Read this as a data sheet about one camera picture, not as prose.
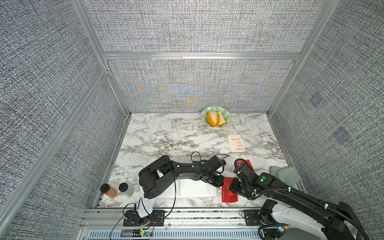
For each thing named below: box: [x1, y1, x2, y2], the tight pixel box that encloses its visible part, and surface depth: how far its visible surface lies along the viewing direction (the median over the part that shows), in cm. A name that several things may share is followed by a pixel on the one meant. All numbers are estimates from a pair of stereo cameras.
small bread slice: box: [217, 112, 227, 127], surface depth 112 cm
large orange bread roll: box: [207, 110, 220, 127], surface depth 109 cm
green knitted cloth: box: [269, 165, 301, 187], surface depth 87 cm
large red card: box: [221, 177, 239, 203], surface depth 81 cm
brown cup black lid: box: [100, 183, 118, 199], surface depth 76 cm
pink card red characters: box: [227, 134, 246, 153], surface depth 105 cm
